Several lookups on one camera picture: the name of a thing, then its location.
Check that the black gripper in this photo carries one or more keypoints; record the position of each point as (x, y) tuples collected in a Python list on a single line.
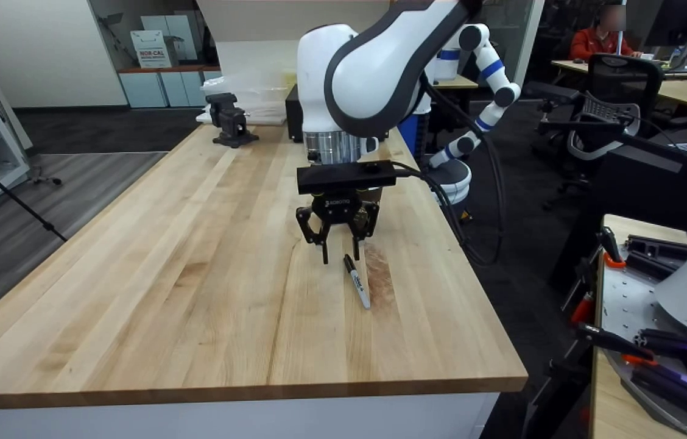
[(354, 208)]

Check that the grey Sharpie marker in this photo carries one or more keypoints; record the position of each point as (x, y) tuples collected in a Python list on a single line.
[(364, 296)]

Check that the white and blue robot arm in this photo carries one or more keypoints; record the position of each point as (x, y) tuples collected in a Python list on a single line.
[(446, 168)]

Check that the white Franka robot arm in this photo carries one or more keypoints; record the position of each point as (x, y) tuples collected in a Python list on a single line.
[(357, 85)]

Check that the black bench vise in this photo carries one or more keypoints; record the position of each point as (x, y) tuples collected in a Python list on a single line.
[(229, 121)]

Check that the black office chair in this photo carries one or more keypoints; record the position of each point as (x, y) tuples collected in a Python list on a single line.
[(615, 102)]

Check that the person in red shirt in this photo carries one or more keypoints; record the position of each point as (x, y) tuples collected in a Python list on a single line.
[(599, 36)]

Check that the grey metal plate with tools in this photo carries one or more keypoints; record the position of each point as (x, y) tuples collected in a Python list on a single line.
[(625, 305)]

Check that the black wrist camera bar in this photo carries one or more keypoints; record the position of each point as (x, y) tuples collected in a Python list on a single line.
[(344, 175)]

